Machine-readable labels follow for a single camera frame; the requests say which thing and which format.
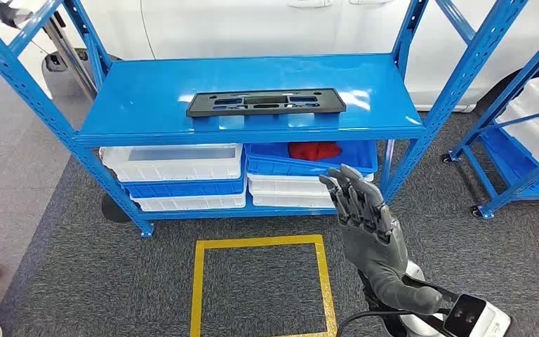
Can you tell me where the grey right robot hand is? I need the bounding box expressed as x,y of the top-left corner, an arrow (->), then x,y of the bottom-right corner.
318,164 -> 444,315

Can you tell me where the black plastic frame part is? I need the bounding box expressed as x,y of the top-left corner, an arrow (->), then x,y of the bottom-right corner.
185,88 -> 347,118

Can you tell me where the blue wheeled shelf rack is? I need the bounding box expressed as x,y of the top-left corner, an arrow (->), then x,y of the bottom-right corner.
441,18 -> 539,220

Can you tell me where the blue steel shelf rack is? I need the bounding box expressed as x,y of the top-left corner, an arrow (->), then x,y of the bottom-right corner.
0,0 -> 531,238

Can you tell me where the red cloth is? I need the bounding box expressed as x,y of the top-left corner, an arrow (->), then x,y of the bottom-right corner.
288,141 -> 343,162

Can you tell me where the blue plastic bin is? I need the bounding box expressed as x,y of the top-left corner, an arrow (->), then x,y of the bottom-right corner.
244,139 -> 379,178

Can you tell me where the white car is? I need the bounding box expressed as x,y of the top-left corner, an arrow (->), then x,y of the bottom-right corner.
0,0 -> 539,112

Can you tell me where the black camera cable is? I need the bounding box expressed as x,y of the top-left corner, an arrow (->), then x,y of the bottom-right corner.
335,310 -> 452,337

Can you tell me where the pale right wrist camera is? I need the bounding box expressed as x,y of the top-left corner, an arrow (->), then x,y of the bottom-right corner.
444,293 -> 512,337

